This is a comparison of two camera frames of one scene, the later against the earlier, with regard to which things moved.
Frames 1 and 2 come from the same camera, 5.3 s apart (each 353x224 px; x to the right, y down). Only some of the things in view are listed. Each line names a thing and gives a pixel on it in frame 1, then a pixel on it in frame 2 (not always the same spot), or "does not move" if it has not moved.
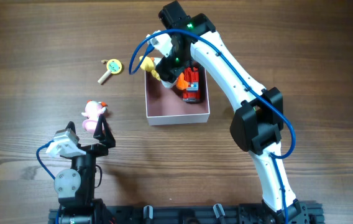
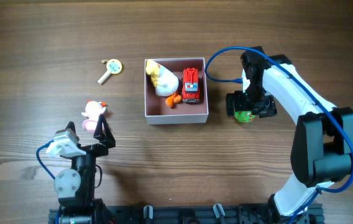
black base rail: x=300 y=212 does not move
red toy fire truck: x=191 y=76 does not move
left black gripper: x=92 y=149 does not move
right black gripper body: x=166 y=72 to x=232 y=106
